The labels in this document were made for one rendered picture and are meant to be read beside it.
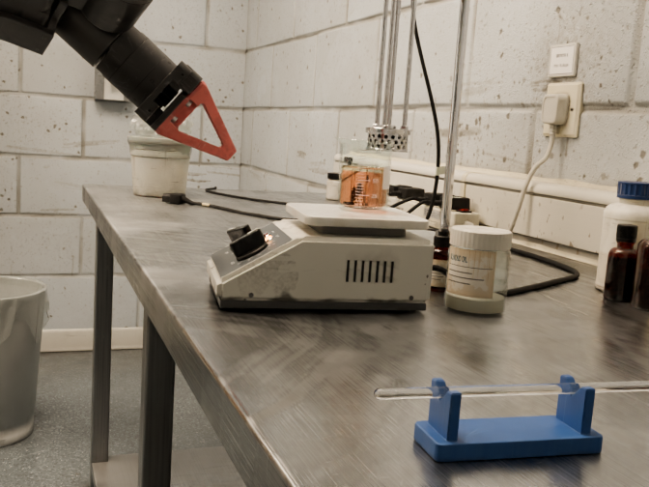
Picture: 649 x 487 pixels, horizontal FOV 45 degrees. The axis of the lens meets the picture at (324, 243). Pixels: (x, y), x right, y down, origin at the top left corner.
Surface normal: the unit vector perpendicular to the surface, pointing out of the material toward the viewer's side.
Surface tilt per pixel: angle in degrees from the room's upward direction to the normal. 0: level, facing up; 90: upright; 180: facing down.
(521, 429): 0
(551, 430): 0
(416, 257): 90
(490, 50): 90
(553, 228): 90
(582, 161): 90
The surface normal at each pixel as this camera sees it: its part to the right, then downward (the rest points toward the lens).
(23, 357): 0.88, 0.19
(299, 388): 0.07, -0.99
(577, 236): -0.93, -0.01
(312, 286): 0.22, 0.15
